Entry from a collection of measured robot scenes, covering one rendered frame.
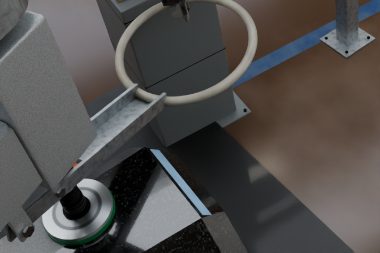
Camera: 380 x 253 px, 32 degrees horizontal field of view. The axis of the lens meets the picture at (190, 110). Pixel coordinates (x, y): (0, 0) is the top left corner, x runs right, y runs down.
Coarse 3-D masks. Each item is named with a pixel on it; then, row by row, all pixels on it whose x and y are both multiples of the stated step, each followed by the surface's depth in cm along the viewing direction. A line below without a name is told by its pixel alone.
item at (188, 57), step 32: (96, 0) 292; (128, 0) 258; (160, 0) 259; (160, 32) 269; (192, 32) 278; (128, 64) 296; (160, 64) 280; (192, 64) 289; (224, 64) 299; (224, 96) 312; (160, 128) 305; (192, 128) 315
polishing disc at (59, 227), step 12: (84, 180) 201; (84, 192) 198; (96, 192) 197; (108, 192) 196; (60, 204) 196; (96, 204) 194; (108, 204) 193; (48, 216) 194; (60, 216) 193; (96, 216) 191; (108, 216) 190; (48, 228) 191; (60, 228) 190; (72, 228) 190; (84, 228) 189; (96, 228) 188; (60, 240) 189; (72, 240) 187
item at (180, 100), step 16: (192, 0) 234; (208, 0) 232; (224, 0) 229; (144, 16) 234; (240, 16) 224; (128, 32) 230; (256, 32) 217; (256, 48) 214; (240, 64) 209; (128, 80) 217; (224, 80) 207; (144, 96) 211; (192, 96) 206; (208, 96) 206
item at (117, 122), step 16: (128, 96) 210; (160, 96) 206; (112, 112) 205; (128, 112) 207; (144, 112) 200; (96, 128) 200; (112, 128) 201; (128, 128) 195; (96, 144) 194; (112, 144) 190; (80, 160) 189; (96, 160) 185; (64, 176) 176; (80, 176) 181; (48, 192) 171; (64, 192) 175; (32, 208) 167; (48, 208) 172
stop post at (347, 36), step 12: (336, 0) 324; (348, 0) 318; (336, 12) 330; (348, 12) 324; (336, 24) 336; (348, 24) 329; (324, 36) 346; (336, 36) 342; (348, 36) 335; (360, 36) 342; (372, 36) 340; (336, 48) 339; (348, 48) 337; (360, 48) 336
